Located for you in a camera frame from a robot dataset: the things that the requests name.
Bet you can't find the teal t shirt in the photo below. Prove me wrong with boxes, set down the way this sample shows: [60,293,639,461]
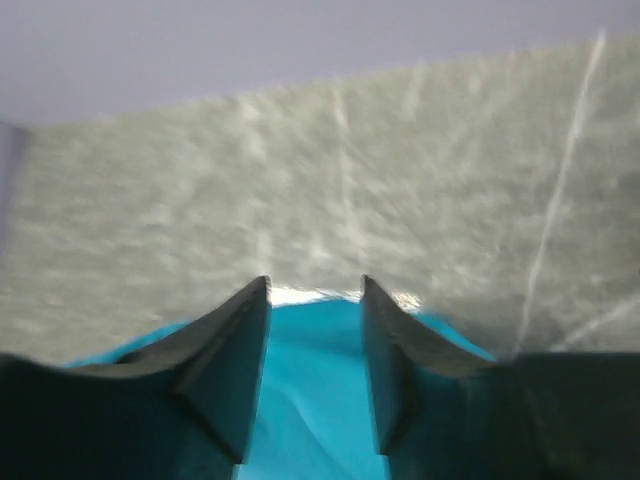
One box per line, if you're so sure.
[62,294,501,480]

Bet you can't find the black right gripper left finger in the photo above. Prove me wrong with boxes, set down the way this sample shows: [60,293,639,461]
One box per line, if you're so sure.
[1,276,270,479]

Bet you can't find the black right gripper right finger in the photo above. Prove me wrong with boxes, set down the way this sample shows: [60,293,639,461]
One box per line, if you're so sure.
[361,277,639,480]

